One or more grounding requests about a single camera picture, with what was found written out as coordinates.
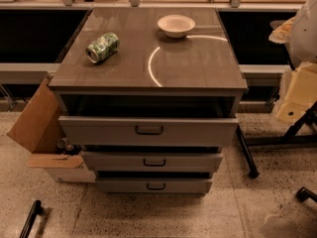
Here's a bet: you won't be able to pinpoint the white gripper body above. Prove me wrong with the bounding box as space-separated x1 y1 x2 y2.
275 62 317 124

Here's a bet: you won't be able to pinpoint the grey bottom drawer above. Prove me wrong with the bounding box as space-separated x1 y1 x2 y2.
95 178 212 194

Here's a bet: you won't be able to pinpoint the grey drawer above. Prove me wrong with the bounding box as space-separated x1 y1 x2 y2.
58 116 238 147
95 178 212 194
81 152 223 173

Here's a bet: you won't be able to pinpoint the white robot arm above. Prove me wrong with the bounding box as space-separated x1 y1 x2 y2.
268 0 317 124

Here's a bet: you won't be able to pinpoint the grey drawer cabinet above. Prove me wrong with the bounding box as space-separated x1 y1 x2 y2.
50 8 247 180

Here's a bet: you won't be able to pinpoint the grey middle drawer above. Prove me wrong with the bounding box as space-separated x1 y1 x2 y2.
81 152 223 173

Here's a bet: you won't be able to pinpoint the grey top drawer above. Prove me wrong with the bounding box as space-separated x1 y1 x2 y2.
58 116 238 147

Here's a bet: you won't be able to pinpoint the open cardboard box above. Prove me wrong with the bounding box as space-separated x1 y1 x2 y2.
8 79 95 182

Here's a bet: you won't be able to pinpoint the black chair with stand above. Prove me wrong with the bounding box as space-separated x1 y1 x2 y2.
236 101 317 179

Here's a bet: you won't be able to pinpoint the black caster foot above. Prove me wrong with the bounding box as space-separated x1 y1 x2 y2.
296 187 317 202

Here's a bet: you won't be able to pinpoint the white bowl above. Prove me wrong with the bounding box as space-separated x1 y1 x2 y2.
158 15 195 39

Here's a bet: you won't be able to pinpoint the green soda can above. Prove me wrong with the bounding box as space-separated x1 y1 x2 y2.
85 32 120 63

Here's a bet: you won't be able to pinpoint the cans inside cardboard box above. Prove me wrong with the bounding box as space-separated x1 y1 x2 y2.
56 138 80 156

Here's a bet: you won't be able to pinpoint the black bar on floor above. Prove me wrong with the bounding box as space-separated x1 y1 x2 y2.
19 200 43 238

